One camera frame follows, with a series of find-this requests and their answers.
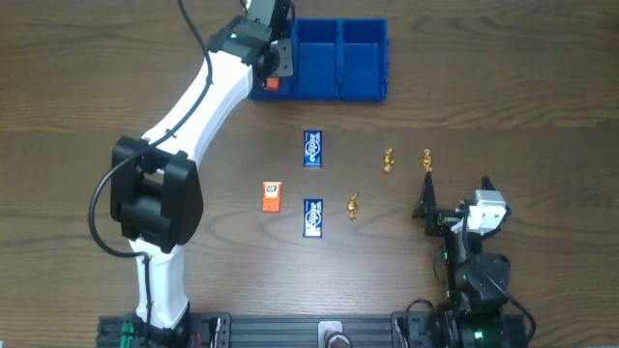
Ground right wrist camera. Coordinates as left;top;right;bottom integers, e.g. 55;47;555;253
452;188;513;238

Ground mounting rail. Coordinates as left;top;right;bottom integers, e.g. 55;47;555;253
96;312;528;348

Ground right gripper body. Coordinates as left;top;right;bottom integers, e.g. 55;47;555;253
412;208;466;238

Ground black cable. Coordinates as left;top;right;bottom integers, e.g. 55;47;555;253
483;268;538;347
88;0;215;260

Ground blue candy pack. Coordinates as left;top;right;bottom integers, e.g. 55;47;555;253
303;130;324;169
302;197;324;239

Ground blue tray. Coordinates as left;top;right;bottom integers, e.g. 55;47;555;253
247;17;389;102

